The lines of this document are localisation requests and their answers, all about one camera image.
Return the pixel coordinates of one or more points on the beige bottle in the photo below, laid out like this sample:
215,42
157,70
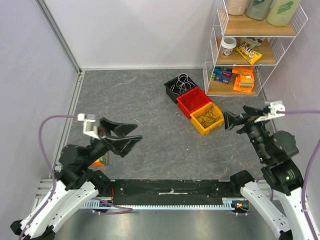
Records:
236,7

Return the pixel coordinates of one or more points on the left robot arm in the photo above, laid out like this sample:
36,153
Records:
76,183

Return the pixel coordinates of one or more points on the blue green box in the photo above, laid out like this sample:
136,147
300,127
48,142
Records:
221,74

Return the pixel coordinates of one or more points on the white wire shelf rack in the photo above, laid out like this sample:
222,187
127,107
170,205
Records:
277,42

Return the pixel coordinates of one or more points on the brown white snack box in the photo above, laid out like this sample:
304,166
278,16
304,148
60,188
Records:
252,42

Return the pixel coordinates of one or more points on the white slotted cable duct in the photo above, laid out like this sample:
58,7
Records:
224,205

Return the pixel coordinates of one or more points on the white paper coffee cup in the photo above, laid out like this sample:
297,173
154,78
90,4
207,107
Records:
227,45

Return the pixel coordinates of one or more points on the grey green bottle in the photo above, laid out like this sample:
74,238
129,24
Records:
258,9

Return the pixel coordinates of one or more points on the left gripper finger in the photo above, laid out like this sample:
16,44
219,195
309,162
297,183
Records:
119,129
122,146

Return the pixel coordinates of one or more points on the black plastic bin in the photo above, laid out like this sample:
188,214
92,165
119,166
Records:
178,86

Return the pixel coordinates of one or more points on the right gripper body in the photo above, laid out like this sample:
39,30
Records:
242,122

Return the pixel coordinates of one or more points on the light green bottle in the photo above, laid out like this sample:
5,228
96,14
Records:
282,11

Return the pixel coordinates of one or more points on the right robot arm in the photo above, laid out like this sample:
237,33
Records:
280,172

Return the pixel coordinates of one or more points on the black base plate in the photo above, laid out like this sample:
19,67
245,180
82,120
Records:
171,191

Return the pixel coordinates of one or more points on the orange snack packs stack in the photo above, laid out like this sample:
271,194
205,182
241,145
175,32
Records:
244,78

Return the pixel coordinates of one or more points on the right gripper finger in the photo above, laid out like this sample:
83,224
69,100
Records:
252,111
231,120

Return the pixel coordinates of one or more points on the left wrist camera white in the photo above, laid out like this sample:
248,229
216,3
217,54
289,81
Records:
89,127

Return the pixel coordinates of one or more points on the yellow candy bag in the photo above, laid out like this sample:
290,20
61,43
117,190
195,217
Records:
250,55

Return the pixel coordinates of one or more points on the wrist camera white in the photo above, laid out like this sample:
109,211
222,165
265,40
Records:
272,110
89,127

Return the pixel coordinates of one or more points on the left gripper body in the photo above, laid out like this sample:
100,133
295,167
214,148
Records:
101,146

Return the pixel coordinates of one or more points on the yellow plastic bin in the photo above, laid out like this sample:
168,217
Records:
207,118

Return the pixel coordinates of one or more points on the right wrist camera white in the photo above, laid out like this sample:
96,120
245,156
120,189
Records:
272,110

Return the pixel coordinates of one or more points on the red plastic bin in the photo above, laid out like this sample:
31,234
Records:
191,101

